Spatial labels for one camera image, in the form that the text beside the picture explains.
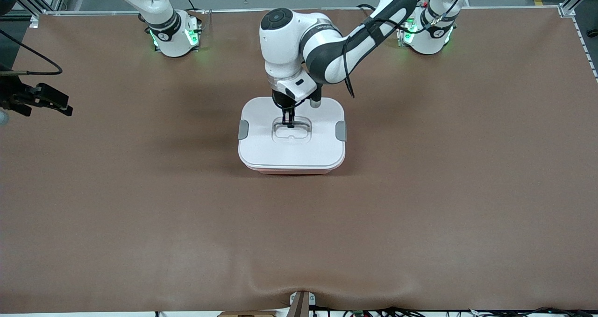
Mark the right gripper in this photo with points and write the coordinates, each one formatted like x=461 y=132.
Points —
x=13 y=94

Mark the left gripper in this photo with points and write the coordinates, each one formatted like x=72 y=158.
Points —
x=281 y=100

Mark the white box lid grey clips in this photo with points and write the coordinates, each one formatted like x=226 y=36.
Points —
x=261 y=144

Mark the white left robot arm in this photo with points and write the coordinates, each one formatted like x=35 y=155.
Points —
x=280 y=41

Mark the brown table mat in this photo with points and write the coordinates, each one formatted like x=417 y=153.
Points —
x=299 y=237

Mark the brown cardboard piece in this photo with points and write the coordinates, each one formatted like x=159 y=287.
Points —
x=247 y=314

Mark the black caster wheel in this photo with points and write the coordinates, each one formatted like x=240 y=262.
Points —
x=593 y=33

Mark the aluminium table edge rail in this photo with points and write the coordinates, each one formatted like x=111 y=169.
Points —
x=233 y=10

